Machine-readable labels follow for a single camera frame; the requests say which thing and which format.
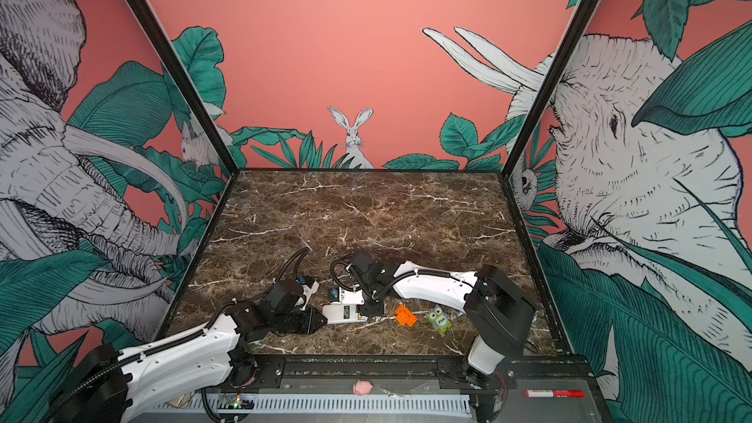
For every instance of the black corner frame post left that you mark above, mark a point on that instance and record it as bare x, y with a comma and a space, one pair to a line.
154, 30

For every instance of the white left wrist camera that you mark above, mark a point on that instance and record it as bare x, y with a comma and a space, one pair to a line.
310, 286

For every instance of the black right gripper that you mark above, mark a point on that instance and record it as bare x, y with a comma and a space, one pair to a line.
365, 310

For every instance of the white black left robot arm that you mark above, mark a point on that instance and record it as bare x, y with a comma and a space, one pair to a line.
115, 386

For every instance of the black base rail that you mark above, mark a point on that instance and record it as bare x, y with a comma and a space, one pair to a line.
451, 372

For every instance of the white slotted cable duct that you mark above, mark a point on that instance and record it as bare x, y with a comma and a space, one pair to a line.
441, 405

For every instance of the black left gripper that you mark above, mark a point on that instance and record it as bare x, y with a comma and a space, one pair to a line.
311, 325

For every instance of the orange toy brick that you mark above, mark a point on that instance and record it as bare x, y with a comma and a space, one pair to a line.
405, 317

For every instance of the black corner frame post right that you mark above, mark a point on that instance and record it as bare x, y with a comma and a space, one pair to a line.
561, 58

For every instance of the red white marker pen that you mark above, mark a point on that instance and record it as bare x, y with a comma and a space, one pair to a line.
554, 394

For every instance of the black corner frame post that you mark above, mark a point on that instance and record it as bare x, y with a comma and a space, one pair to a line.
561, 58
154, 30

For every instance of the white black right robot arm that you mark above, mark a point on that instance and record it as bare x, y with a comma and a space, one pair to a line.
501, 312

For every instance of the white red remote control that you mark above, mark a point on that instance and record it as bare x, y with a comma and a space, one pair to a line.
338, 313

